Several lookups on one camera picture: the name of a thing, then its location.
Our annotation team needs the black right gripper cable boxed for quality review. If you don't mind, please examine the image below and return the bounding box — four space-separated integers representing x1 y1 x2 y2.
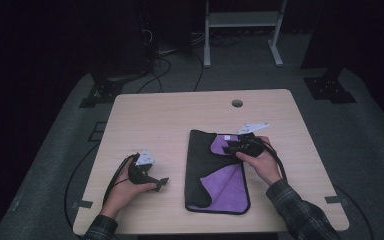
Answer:
255 137 376 240

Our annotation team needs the person's left hand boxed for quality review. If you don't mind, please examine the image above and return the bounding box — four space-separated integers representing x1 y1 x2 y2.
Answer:
100 157 158 220

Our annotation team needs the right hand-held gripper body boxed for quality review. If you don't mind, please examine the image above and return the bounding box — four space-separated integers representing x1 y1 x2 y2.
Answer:
236 122 271 158

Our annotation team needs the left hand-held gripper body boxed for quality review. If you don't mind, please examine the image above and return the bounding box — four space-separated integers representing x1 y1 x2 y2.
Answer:
127 149 160 192

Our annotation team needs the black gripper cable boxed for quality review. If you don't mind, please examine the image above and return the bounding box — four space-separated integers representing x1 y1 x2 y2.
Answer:
102 153 141 206
255 137 376 240

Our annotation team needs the black floor cable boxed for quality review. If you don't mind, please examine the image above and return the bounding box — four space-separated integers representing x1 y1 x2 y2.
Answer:
136 54 173 95
63 142 101 234
192 51 205 93

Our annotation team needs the black stand base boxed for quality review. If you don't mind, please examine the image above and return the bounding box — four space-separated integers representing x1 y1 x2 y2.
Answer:
302 64 358 105
78 68 149 109

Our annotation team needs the person's right hand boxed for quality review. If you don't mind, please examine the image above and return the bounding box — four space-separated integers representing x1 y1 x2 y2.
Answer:
235 135 283 187

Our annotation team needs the grey tape strip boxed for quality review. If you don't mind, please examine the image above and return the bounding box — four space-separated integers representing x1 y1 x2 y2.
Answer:
324 195 351 206
71 199 94 211

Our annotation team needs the white metal stand frame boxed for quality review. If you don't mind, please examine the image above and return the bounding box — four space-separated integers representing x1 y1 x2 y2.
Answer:
203 0 288 69

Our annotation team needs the dark floor outlet box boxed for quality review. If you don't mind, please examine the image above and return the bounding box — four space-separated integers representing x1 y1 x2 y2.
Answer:
87 121 108 143

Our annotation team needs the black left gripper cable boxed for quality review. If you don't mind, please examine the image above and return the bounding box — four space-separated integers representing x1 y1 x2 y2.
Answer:
102 153 141 206

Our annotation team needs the grey and purple cloth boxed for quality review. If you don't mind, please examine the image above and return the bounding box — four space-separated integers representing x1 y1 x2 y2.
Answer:
183 129 251 216

